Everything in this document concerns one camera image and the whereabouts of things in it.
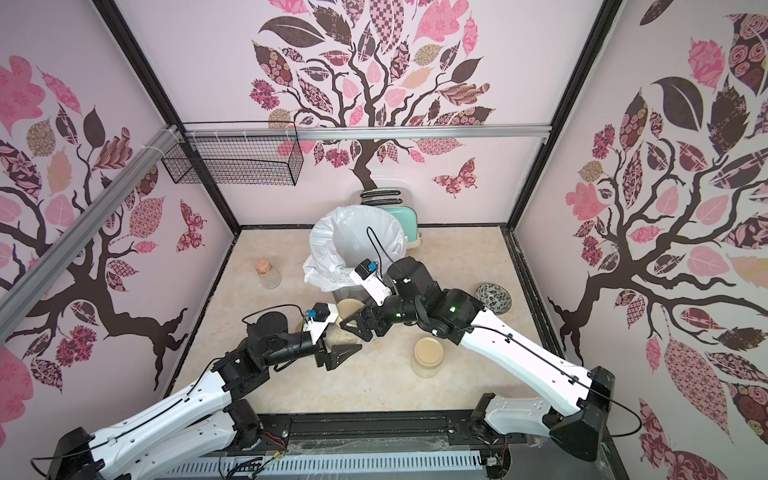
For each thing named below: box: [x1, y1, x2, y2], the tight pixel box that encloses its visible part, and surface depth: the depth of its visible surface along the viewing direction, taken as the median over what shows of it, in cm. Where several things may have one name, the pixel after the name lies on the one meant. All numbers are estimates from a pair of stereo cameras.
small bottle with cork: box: [255, 258, 282, 290], surface depth 100 cm
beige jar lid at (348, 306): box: [337, 298, 365, 319], surface depth 66 cm
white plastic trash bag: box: [303, 205, 408, 292], surface depth 87 cm
